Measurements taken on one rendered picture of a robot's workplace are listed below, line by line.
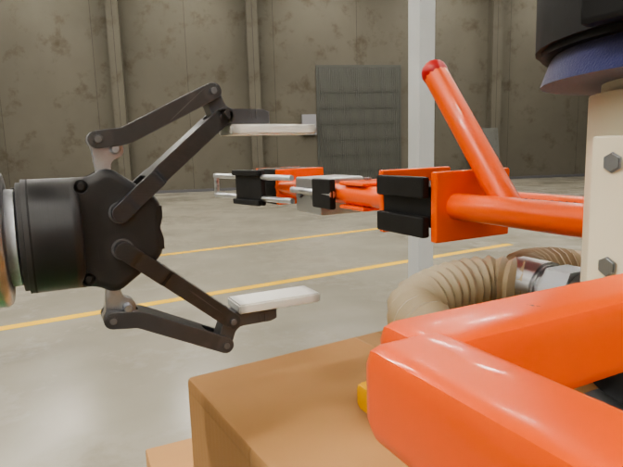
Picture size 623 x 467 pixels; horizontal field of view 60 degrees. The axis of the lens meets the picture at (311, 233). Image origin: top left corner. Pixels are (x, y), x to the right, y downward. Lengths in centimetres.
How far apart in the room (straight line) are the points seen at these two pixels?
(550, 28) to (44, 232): 30
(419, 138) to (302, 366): 310
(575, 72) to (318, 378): 30
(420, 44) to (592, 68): 331
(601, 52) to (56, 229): 31
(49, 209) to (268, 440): 20
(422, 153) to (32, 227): 326
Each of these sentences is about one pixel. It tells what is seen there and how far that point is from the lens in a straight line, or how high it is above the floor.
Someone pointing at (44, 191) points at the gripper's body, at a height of 111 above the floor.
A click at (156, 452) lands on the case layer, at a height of 54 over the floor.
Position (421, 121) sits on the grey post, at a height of 128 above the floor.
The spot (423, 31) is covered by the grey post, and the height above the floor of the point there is 182.
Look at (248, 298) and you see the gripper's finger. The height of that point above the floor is 101.
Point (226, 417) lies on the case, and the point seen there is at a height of 94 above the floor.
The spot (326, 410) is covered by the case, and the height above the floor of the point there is 94.
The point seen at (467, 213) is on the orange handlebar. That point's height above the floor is 108.
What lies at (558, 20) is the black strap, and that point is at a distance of 29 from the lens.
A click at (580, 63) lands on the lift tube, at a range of 28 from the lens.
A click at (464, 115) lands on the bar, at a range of 48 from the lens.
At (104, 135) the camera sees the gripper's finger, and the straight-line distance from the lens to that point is 39.
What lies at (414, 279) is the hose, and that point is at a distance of 40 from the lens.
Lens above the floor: 113
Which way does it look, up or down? 9 degrees down
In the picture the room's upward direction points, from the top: 2 degrees counter-clockwise
